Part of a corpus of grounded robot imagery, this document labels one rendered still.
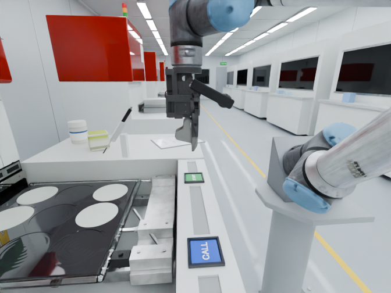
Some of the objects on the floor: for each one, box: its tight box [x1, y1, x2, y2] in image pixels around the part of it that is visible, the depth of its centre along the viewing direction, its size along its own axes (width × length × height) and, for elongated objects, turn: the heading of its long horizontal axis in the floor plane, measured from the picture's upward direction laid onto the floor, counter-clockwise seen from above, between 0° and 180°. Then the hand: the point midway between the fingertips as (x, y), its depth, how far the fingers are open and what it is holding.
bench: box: [222, 65, 237, 98], centre depth 1124 cm, size 108×180×200 cm, turn 4°
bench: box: [244, 53, 280, 120], centre depth 707 cm, size 108×180×200 cm, turn 4°
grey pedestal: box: [255, 175, 375, 293], centre depth 90 cm, size 51×44×82 cm
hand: (195, 146), depth 54 cm, fingers closed
